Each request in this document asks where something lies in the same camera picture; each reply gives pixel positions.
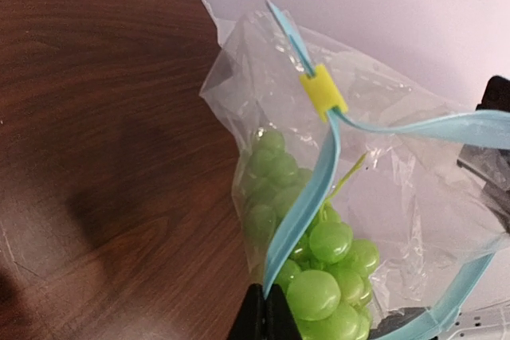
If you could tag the green plastic grape bunch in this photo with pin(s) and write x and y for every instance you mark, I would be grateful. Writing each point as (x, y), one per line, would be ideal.
(325, 278)

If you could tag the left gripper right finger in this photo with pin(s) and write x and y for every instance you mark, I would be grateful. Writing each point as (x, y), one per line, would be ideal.
(280, 324)

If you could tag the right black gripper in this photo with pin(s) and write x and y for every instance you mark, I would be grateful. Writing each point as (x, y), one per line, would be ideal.
(491, 165)

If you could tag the yellow zipper slider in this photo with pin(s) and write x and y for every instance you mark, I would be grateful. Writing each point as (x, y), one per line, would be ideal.
(322, 91)

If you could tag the clear zip top bag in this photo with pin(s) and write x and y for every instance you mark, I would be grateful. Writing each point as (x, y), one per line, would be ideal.
(391, 161)

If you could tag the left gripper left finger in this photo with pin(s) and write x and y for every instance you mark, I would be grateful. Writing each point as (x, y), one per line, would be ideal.
(249, 323)

